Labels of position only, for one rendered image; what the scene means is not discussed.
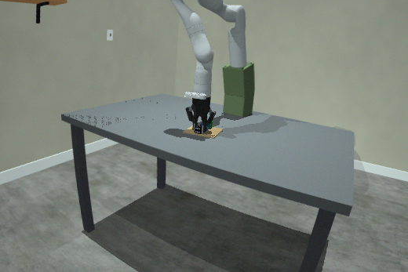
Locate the black die with white pips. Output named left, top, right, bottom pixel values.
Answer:
left=195, top=125, right=202, bottom=134

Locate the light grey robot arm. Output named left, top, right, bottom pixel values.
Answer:
left=171, top=0, right=246, bottom=100

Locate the beige square mat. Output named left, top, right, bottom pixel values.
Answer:
left=183, top=126, right=223, bottom=139

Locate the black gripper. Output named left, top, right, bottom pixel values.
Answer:
left=186, top=97, right=216, bottom=134

